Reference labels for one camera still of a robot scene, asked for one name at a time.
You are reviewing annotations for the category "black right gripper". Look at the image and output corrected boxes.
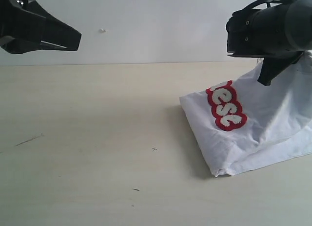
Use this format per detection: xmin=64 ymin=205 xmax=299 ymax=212
xmin=226 ymin=6 xmax=302 ymax=86

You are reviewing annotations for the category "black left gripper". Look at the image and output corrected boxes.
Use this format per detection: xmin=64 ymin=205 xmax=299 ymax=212
xmin=0 ymin=0 xmax=82 ymax=54

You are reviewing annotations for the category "white t-shirt red lettering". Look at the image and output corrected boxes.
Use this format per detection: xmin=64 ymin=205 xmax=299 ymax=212
xmin=180 ymin=51 xmax=312 ymax=177

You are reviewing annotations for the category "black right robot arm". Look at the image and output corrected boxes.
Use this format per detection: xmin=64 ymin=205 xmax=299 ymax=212
xmin=226 ymin=0 xmax=312 ymax=86

